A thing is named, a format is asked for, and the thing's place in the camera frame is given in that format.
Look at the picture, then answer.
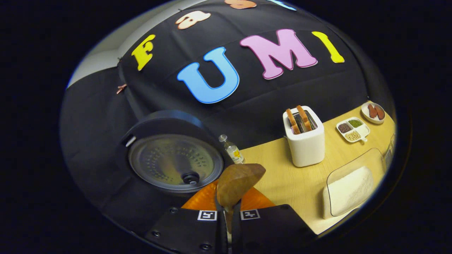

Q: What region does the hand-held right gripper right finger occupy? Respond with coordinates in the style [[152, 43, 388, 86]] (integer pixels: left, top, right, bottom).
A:
[[231, 187, 316, 254]]

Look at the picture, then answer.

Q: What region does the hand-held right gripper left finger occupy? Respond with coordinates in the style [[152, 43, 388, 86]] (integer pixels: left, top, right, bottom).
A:
[[145, 180, 228, 254]]

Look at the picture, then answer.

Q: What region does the wooden spoon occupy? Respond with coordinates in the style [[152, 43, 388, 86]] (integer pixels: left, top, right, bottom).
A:
[[216, 163, 266, 233]]

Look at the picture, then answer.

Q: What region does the dark blue rice cooker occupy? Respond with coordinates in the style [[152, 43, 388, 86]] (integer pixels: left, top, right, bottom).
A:
[[117, 109, 234, 212]]

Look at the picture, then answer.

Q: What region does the clear wire chopstick holder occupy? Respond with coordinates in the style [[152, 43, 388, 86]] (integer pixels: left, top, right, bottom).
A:
[[383, 133, 396, 169]]

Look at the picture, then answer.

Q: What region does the small clear glass bottle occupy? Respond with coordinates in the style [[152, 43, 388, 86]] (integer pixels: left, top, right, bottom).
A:
[[218, 134, 245, 165]]

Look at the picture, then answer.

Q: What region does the white toaster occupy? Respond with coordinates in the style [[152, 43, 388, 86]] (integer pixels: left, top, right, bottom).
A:
[[282, 105, 326, 168]]

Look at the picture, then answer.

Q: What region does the brown toast slice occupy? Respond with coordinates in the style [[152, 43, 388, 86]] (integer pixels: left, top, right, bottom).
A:
[[286, 108, 301, 135], [296, 105, 313, 132]]

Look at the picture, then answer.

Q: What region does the black backdrop cloth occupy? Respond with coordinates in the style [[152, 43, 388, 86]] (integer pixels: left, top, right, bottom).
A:
[[60, 0, 394, 226]]

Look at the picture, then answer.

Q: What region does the white divided bean dish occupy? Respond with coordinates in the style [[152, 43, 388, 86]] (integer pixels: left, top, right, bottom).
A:
[[336, 117, 370, 143]]

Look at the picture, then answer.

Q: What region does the small white round plate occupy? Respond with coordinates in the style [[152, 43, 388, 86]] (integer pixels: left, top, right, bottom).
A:
[[361, 102, 386, 125]]

